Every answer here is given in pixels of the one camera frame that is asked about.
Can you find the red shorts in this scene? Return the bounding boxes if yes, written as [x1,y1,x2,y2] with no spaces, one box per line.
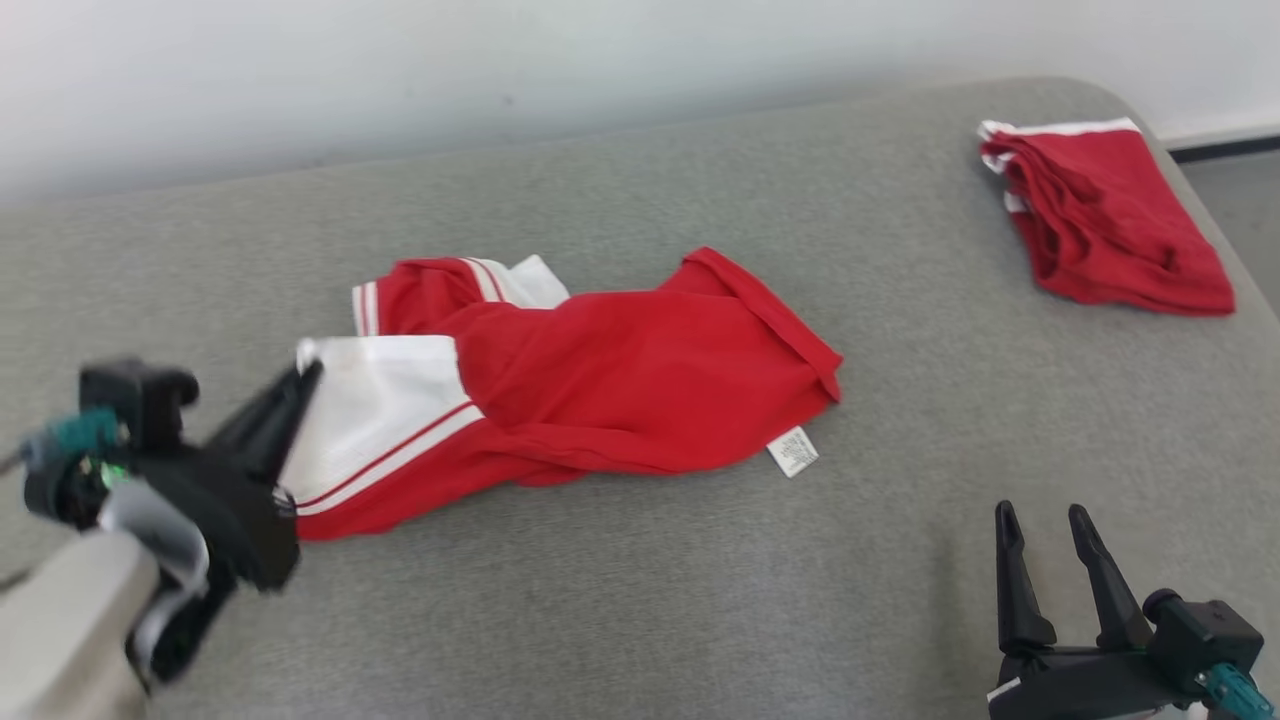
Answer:
[977,117,1237,318]

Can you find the left arm white wire bundle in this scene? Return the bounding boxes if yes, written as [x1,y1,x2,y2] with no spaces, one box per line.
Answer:
[98,484,213,643]

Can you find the white skirting board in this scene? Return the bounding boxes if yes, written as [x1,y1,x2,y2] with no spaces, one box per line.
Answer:
[1160,125,1280,164]

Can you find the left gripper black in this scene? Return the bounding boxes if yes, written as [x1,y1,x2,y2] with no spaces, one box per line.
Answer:
[125,361,324,593]

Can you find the red Bulls basketball jersey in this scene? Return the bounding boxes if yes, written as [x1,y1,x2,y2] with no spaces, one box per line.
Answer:
[275,246,844,542]

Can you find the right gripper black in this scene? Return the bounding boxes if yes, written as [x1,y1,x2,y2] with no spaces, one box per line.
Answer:
[987,501,1207,720]

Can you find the grey fabric sofa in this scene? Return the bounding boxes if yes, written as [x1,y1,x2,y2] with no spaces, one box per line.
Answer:
[0,75,1280,720]

